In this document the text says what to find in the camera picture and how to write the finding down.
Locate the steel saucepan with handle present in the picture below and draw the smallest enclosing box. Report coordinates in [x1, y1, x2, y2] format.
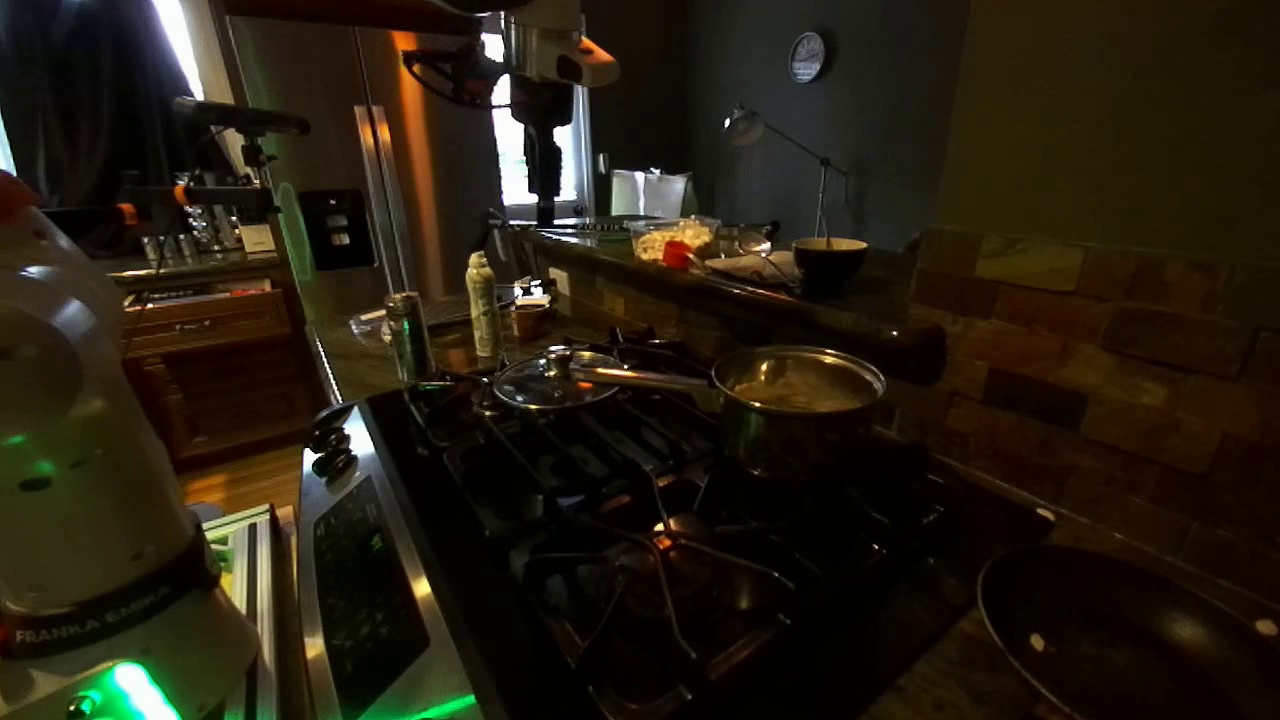
[583, 341, 894, 481]

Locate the silver drink can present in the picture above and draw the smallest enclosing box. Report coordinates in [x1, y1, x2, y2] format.
[385, 287, 441, 382]

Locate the brown wooden cabinet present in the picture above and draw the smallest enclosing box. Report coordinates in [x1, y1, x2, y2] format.
[112, 255, 334, 462]

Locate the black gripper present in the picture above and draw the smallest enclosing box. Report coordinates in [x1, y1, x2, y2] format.
[513, 71, 581, 232]

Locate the clear plastic bin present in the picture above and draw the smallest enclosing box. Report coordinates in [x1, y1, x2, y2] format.
[610, 163, 701, 222]

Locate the bright window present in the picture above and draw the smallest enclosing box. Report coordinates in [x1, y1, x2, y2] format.
[480, 23, 600, 218]

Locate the black frying pan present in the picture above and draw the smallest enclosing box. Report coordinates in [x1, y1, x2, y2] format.
[975, 538, 1280, 720]

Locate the round wall clock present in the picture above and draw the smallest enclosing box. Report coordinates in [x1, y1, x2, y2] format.
[784, 28, 834, 89]

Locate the clear container of pasta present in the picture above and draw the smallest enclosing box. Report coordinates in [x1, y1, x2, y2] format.
[630, 216, 723, 269]

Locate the glass pot lid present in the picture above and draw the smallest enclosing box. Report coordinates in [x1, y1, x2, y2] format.
[490, 341, 626, 416]

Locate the stainless steel refrigerator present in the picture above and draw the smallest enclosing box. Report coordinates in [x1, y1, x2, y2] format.
[217, 12, 461, 302]

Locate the stainless steel gas stove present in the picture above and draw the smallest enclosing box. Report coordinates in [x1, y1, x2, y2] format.
[294, 354, 1057, 720]

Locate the metal desk lamp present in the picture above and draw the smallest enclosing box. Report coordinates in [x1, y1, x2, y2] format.
[718, 103, 861, 244]

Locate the round bowl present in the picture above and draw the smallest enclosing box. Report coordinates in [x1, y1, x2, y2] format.
[791, 232, 874, 298]

